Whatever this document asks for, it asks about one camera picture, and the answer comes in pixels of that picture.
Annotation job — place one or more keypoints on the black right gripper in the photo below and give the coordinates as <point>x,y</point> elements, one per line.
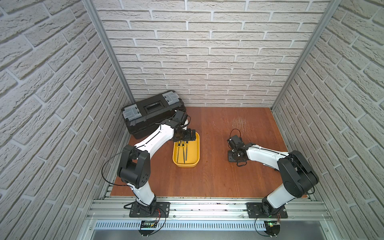
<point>230,158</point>

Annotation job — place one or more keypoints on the left controller circuit board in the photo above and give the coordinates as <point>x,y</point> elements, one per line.
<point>148,228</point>

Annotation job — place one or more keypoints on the right controller circuit board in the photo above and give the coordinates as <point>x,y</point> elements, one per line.
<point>272,228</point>

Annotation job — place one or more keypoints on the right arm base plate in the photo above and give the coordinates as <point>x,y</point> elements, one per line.
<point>264,209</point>

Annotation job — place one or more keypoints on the controller circuit board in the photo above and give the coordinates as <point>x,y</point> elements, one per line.
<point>272,228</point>
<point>148,228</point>

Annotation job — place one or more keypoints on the yellow plastic storage tray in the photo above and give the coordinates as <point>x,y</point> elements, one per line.
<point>193,154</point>

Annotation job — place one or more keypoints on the aluminium front rail frame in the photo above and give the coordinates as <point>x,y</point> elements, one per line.
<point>211,214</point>

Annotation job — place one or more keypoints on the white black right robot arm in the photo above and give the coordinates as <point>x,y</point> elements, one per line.
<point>298,176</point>

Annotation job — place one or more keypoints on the black plastic toolbox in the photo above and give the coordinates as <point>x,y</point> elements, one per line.
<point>143,117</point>

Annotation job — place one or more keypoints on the aluminium left corner post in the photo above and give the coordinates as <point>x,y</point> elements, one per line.
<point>94,16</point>

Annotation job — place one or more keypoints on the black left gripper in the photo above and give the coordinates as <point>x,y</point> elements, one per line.
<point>186,135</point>

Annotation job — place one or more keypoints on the aluminium corner post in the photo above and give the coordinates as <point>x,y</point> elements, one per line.
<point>324,21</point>
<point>94,16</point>

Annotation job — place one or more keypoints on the aluminium right corner post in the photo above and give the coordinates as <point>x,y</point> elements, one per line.
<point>324,21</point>

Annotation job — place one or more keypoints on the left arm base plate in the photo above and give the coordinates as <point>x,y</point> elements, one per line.
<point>155,209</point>

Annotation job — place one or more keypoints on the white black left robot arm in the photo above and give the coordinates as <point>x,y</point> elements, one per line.
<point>135,164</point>

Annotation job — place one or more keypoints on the black yellow needle file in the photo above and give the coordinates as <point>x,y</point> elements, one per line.
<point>186,151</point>
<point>183,148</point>
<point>178,151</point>

